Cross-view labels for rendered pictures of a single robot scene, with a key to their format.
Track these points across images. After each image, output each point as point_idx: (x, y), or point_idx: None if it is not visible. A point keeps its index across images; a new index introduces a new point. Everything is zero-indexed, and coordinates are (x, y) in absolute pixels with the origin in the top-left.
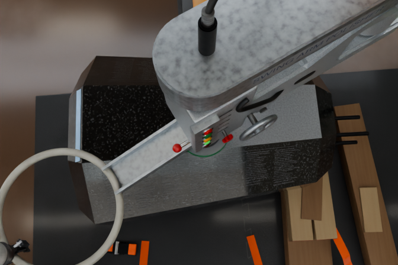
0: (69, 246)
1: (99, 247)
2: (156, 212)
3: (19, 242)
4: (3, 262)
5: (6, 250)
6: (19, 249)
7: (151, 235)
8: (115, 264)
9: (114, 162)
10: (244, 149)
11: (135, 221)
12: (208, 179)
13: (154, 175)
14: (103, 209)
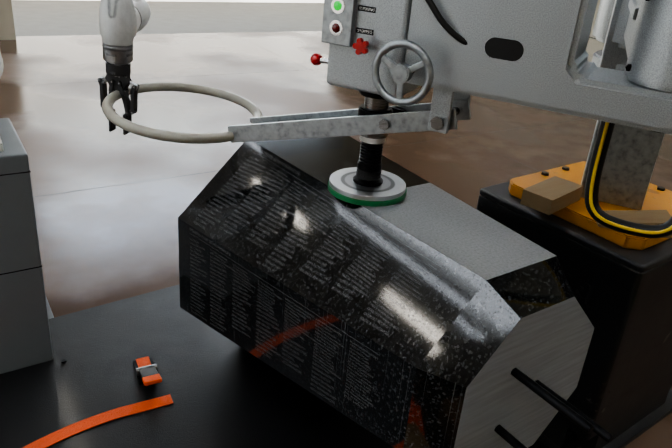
0: (128, 329)
1: (139, 356)
2: (226, 247)
3: (135, 84)
4: (113, 43)
5: (126, 46)
6: (125, 97)
7: (184, 403)
8: (119, 380)
9: (265, 117)
10: (380, 225)
11: (197, 378)
12: (308, 241)
13: (274, 194)
14: (201, 205)
